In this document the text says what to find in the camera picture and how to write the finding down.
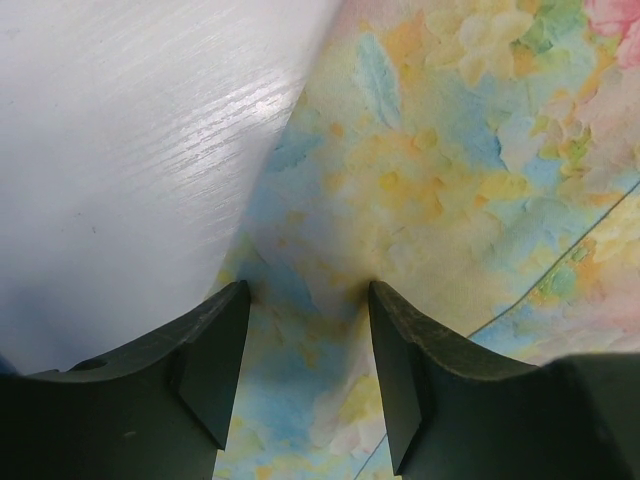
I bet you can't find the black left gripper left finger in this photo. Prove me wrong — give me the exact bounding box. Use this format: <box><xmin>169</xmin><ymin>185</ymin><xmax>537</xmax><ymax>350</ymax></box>
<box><xmin>1</xmin><ymin>281</ymin><xmax>250</xmax><ymax>479</ymax></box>

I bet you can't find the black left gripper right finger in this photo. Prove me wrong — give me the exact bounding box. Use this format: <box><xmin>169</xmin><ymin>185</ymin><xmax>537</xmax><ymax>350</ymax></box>
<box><xmin>368</xmin><ymin>281</ymin><xmax>639</xmax><ymax>479</ymax></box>

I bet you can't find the floral pastel skirt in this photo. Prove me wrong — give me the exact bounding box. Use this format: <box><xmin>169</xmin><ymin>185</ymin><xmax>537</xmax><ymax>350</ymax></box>
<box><xmin>215</xmin><ymin>1</ymin><xmax>639</xmax><ymax>479</ymax></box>

